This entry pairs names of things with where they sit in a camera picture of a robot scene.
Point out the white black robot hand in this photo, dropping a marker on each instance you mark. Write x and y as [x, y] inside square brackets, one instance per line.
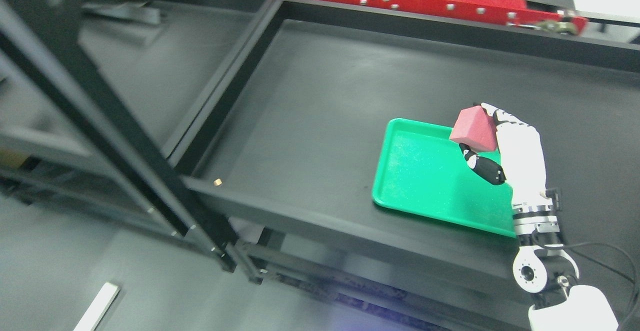
[518, 161]

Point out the pink foam block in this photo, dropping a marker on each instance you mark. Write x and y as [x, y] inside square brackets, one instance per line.
[475, 129]

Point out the green plastic tray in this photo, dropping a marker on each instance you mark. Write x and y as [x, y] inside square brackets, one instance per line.
[422, 172]

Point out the black metal shelf right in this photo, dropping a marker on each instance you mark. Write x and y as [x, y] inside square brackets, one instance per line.
[333, 124]

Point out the black metal shelf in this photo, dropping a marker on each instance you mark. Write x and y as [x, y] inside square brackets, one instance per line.
[133, 82]
[333, 124]

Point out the black metal shelf left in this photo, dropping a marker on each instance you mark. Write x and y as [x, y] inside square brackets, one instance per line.
[133, 82]

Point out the white table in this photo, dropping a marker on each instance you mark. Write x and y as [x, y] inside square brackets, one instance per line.
[98, 307]

